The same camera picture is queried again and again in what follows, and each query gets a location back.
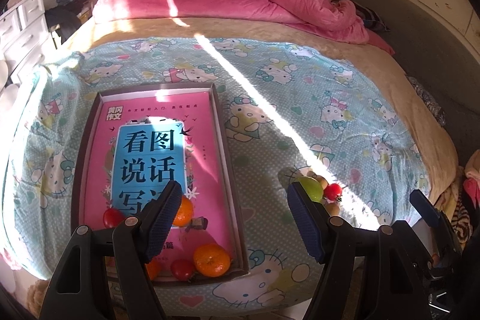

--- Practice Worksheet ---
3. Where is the pink blanket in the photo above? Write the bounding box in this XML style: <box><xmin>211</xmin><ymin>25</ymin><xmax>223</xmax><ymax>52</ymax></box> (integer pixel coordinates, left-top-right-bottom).
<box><xmin>93</xmin><ymin>0</ymin><xmax>394</xmax><ymax>54</ymax></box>

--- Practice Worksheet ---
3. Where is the striped clothes pile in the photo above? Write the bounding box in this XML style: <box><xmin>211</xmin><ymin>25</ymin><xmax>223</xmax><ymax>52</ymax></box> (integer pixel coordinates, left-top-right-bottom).
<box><xmin>436</xmin><ymin>149</ymin><xmax>479</xmax><ymax>249</ymax></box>

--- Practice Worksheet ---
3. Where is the large red tomato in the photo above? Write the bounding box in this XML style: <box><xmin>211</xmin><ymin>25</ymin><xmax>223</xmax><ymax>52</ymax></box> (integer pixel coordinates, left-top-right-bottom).
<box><xmin>103</xmin><ymin>207</ymin><xmax>125</xmax><ymax>229</ymax></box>

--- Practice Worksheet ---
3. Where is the orange tangerine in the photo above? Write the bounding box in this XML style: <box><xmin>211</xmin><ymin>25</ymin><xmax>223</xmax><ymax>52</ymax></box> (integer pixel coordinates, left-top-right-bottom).
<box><xmin>172</xmin><ymin>195</ymin><xmax>194</xmax><ymax>227</ymax></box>
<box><xmin>193</xmin><ymin>243</ymin><xmax>231</xmax><ymax>278</ymax></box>
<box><xmin>145</xmin><ymin>257</ymin><xmax>162</xmax><ymax>281</ymax></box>

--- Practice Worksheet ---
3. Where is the yellow-orange cherry tomato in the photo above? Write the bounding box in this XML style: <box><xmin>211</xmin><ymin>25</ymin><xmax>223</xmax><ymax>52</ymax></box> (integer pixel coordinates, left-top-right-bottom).
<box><xmin>324</xmin><ymin>202</ymin><xmax>340</xmax><ymax>216</ymax></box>

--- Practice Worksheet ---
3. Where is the white drawer cabinet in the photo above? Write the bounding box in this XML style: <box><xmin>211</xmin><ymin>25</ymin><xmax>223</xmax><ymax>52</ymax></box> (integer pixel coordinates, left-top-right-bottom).
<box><xmin>1</xmin><ymin>0</ymin><xmax>55</xmax><ymax>85</ymax></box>

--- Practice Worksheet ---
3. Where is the small red cherry tomato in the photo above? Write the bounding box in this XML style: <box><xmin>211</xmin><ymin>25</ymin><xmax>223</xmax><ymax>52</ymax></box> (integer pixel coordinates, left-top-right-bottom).
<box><xmin>170</xmin><ymin>259</ymin><xmax>196</xmax><ymax>282</ymax></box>
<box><xmin>324</xmin><ymin>183</ymin><xmax>343</xmax><ymax>202</ymax></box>

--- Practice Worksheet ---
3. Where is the large green tomato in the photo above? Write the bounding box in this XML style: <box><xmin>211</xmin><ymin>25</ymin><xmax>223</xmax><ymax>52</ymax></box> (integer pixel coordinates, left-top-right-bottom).
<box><xmin>295</xmin><ymin>176</ymin><xmax>324</xmax><ymax>203</ymax></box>

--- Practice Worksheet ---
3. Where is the dark green headboard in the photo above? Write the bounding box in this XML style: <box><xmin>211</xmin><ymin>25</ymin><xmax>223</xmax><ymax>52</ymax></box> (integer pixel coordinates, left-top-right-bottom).
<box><xmin>352</xmin><ymin>0</ymin><xmax>480</xmax><ymax>166</ymax></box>

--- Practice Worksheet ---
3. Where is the small orange tomato behind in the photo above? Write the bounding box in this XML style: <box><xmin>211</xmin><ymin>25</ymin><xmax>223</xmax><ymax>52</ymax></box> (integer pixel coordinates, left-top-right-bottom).
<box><xmin>315</xmin><ymin>175</ymin><xmax>329</xmax><ymax>189</ymax></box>

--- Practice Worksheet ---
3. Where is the hello kitty bed sheet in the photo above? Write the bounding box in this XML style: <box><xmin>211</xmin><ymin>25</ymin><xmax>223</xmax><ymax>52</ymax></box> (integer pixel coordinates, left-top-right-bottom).
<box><xmin>1</xmin><ymin>37</ymin><xmax>433</xmax><ymax>308</ymax></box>

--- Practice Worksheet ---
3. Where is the pink book in tray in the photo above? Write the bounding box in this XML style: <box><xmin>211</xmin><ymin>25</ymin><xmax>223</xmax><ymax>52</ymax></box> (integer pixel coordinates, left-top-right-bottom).
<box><xmin>82</xmin><ymin>90</ymin><xmax>235</xmax><ymax>283</ymax></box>

